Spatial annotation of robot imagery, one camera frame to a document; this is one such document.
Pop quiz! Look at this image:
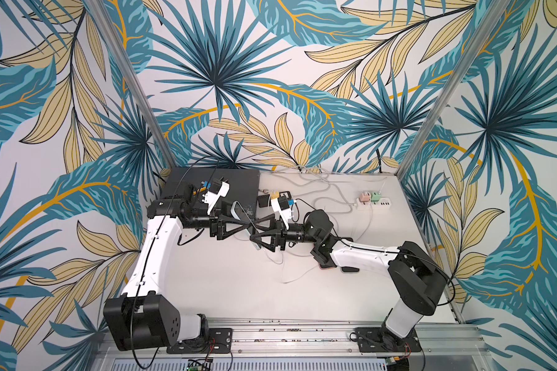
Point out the phone with pink case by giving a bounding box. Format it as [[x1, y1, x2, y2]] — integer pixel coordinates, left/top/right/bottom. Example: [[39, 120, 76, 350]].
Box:
[[315, 254, 337, 269]]

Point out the white charging cable pink phone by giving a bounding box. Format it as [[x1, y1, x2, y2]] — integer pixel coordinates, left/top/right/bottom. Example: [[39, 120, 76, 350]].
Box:
[[305, 182, 372, 242]]

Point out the black phone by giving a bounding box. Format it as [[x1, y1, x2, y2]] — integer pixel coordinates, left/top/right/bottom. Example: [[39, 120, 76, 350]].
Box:
[[230, 201, 252, 228]]

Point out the phone with light blue case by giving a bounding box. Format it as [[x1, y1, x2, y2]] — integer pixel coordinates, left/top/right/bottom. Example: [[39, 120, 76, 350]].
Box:
[[340, 267, 360, 273]]

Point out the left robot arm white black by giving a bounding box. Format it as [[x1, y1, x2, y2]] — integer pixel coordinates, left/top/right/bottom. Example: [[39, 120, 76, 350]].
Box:
[[103, 198, 252, 352]]

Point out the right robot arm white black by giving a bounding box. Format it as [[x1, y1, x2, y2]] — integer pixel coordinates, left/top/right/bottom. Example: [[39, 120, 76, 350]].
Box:
[[248, 210, 450, 339]]

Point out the black power strip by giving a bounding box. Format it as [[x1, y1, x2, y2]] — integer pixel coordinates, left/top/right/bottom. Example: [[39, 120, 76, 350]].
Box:
[[257, 191, 294, 208]]

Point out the pink charger plug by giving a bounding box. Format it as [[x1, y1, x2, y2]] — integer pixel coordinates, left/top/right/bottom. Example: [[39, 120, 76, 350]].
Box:
[[358, 192, 371, 203]]

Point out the green charger plug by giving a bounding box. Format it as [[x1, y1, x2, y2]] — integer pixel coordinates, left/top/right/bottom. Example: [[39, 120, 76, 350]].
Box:
[[370, 192, 382, 203]]

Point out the white power strip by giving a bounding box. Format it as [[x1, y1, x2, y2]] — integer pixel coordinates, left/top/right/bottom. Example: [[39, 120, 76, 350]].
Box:
[[355, 197, 391, 210]]

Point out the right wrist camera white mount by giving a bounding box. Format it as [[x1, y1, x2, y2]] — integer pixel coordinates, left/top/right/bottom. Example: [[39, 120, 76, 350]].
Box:
[[270, 192, 295, 228]]

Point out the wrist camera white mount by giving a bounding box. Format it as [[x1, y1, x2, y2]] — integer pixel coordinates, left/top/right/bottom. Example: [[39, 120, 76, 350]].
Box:
[[270, 192, 295, 228], [203, 180, 230, 216]]

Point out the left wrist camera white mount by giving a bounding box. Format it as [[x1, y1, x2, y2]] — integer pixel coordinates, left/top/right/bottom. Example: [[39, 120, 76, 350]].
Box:
[[203, 180, 230, 216]]

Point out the grey power cord bundle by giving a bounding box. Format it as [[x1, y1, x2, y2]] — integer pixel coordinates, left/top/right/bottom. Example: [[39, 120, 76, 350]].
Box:
[[259, 168, 386, 205]]

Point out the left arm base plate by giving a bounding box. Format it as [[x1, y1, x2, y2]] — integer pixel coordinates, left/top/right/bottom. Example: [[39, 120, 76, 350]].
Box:
[[166, 328, 234, 355]]

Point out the aluminium front rail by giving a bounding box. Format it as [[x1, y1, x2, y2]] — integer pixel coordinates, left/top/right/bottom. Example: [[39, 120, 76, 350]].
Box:
[[92, 318, 496, 370]]

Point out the left aluminium frame post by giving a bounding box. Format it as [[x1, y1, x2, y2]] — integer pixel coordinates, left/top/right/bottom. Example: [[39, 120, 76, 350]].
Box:
[[84, 0, 176, 168]]

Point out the aluminium frame post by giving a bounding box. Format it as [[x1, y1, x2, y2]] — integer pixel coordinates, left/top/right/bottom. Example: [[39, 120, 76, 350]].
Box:
[[395, 1, 510, 180], [84, 0, 176, 168]]

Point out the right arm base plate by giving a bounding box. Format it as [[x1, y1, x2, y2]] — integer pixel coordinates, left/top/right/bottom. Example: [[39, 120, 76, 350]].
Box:
[[351, 327, 422, 354]]

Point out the right aluminium frame post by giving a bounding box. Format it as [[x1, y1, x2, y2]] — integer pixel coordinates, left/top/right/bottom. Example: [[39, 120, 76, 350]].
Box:
[[395, 1, 510, 180]]

